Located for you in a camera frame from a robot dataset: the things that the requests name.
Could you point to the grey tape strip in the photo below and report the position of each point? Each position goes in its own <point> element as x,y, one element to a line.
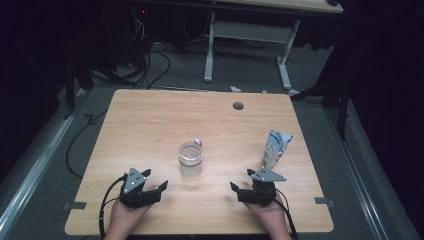
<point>323,200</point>
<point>75,205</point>

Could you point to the blue scrap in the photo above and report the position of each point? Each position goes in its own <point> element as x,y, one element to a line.
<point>261,88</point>

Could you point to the white and blue pouch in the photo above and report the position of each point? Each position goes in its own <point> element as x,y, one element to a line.
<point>275,148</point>

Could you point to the white scrap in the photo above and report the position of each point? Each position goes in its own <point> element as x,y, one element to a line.
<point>235,89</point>

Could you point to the person's left hand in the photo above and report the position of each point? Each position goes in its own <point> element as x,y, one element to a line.
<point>125,218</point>

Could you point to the black stand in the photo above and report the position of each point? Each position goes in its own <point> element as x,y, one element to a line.
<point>70,90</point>
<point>341,110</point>

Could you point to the person's right hand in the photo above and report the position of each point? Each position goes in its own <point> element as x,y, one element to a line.
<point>273,216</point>

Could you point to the white metal desk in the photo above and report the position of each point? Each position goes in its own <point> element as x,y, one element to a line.
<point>253,31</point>

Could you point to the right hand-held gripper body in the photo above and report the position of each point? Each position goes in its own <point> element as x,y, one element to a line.
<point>261,195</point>

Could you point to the metal floor rail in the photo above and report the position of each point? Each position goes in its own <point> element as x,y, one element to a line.
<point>356,176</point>
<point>36,166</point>

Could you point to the clear glass jar with lid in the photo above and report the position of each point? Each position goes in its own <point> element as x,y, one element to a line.
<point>190,156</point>

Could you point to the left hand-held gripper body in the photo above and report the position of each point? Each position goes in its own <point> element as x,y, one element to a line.
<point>133,196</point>

